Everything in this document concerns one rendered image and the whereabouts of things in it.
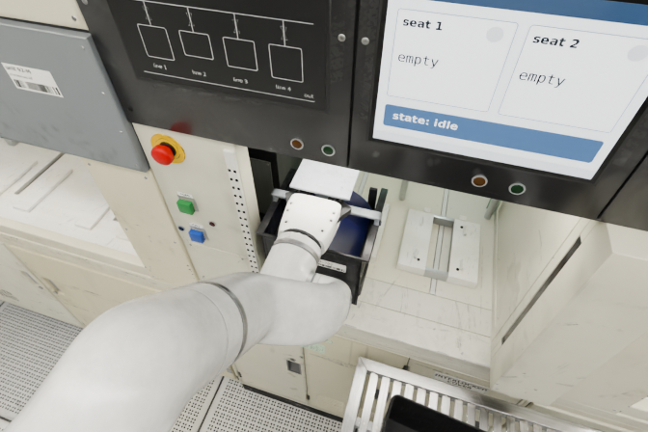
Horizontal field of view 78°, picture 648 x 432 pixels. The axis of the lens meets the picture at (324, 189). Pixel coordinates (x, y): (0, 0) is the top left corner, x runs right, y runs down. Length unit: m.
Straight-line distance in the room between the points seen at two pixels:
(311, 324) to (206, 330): 0.22
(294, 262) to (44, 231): 1.00
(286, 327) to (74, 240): 1.00
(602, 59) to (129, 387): 0.50
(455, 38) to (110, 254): 1.12
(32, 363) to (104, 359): 2.04
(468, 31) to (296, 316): 0.38
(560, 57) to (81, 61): 0.66
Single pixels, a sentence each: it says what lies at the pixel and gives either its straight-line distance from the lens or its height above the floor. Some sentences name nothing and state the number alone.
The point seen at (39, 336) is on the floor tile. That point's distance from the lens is 2.40.
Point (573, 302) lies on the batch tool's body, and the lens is 0.73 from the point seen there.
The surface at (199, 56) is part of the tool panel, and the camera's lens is 0.61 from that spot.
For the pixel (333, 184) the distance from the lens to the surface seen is 0.78.
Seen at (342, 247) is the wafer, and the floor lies 1.06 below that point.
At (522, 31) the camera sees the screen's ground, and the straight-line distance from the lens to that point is 0.49.
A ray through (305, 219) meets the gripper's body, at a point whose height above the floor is 1.27.
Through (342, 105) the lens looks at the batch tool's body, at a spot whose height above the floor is 1.51.
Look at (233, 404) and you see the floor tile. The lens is 1.94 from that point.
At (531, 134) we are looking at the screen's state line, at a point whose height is 1.52.
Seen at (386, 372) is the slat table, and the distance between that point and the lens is 1.14.
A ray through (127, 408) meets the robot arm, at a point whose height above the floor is 1.56.
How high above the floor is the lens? 1.83
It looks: 46 degrees down
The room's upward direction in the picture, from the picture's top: straight up
